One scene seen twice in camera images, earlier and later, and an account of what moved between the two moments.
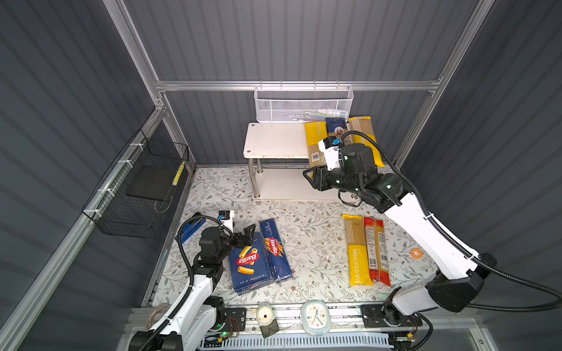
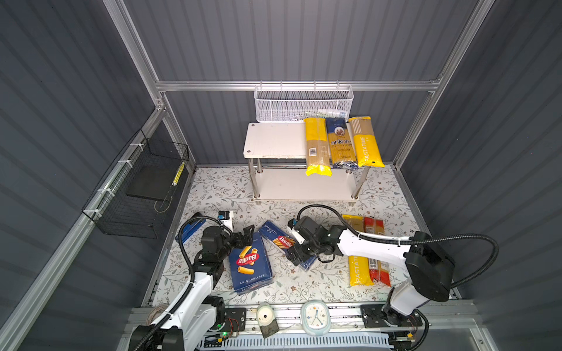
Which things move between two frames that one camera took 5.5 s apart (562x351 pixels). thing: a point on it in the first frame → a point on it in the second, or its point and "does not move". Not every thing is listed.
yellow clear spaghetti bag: [315, 131] does not move
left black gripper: [246, 238] does not move
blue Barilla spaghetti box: [276, 251] → [282, 240]
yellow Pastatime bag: [357, 255] does not move
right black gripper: [319, 177] → [290, 256]
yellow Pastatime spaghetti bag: [364, 124] does not move
